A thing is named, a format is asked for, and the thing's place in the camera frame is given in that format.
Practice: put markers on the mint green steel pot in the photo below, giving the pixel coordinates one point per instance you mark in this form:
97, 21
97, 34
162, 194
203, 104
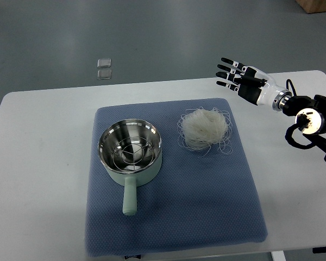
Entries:
130, 180

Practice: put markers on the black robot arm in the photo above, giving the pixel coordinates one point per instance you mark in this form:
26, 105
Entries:
310, 120

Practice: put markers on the wire steaming rack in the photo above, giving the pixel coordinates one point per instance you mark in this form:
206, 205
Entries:
132, 154

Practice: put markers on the white vermicelli noodle nest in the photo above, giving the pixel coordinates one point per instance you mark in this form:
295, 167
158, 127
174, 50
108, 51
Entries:
201, 130

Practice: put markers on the brown cardboard box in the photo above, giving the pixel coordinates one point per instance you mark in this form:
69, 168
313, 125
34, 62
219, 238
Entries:
314, 6

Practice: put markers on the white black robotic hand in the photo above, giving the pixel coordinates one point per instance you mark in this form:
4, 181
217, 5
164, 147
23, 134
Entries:
252, 84

